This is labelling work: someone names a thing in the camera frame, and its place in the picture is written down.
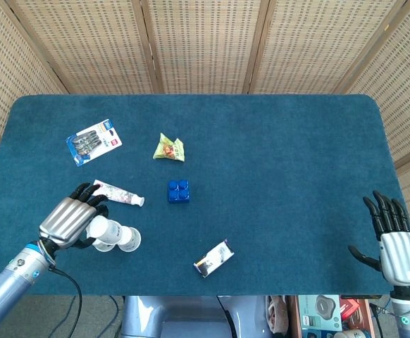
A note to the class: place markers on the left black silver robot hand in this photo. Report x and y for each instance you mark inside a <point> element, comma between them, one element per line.
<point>66,222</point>

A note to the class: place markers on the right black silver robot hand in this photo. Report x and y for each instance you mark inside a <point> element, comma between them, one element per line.
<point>400,257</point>

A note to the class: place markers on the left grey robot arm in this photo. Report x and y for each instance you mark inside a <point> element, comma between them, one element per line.
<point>11,278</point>

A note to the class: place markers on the white floral toothpaste tube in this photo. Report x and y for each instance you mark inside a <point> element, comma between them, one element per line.
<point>124,196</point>

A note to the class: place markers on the red product box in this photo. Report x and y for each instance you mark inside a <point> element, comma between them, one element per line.
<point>350,310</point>

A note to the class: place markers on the blue white blister pack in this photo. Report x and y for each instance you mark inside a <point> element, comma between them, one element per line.
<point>92,141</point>

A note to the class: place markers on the teal product box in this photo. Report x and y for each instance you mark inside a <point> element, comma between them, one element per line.
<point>319,306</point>

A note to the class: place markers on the blue plastic building block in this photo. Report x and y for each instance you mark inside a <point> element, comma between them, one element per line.
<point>178,192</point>

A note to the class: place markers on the brown wooden crate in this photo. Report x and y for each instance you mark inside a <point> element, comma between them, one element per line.
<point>294,317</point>

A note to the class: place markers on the green snack packet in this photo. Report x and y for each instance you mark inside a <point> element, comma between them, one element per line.
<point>168,149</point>

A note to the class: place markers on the tan crumpled cloth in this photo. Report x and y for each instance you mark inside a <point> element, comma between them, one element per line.
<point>278,313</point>

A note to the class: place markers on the blue felt table cover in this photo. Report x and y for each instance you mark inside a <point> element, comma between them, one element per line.
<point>279,176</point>

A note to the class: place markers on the grey robot torso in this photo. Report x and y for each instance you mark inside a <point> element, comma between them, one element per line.
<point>177,317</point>

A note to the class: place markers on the black white purple carton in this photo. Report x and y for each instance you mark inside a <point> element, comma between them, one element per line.
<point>213,260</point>

